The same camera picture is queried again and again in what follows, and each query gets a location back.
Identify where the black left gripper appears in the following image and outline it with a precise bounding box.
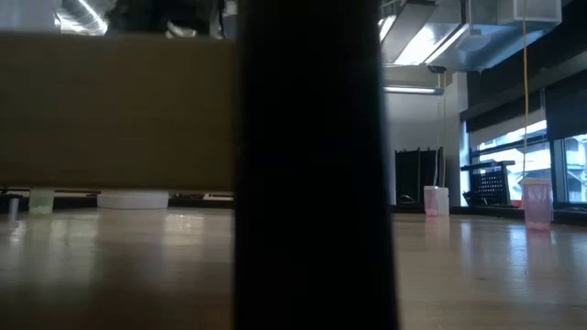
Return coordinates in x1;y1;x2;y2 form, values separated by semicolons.
105;0;227;39

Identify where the pink medicine bottle white cap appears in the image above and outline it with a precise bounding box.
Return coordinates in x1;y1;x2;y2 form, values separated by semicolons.
423;185;439;218
520;177;555;232

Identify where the clear medicine bottle white cap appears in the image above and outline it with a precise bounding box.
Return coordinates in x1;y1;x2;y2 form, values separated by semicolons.
436;186;450;217

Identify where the brown cardboard box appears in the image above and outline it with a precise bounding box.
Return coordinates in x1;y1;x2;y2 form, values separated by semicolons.
0;30;238;193

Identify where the white hexagonal plant pot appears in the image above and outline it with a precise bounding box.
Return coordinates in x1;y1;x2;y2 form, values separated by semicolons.
96;189;171;211

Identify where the fluorescent tube light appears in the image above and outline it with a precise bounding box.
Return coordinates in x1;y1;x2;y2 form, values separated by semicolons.
382;84;445;96

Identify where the black cabinet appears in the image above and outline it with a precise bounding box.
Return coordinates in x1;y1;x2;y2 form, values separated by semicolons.
394;146;445;206

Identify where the black perforated cart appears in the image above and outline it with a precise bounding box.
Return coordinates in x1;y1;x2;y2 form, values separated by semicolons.
460;159;516;208

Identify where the white ceiling box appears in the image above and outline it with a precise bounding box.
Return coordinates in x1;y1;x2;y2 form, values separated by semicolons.
512;0;563;25

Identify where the black window blind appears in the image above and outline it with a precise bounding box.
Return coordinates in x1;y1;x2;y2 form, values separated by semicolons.
544;68;587;141

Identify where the ribbed silver ventilation duct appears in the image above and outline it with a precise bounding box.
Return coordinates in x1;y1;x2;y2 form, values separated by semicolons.
57;0;110;37

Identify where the black shelf post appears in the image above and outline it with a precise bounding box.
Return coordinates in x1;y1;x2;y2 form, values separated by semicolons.
233;0;399;330

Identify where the thick yellow hanging cable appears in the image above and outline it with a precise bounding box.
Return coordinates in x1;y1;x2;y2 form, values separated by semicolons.
521;0;530;181

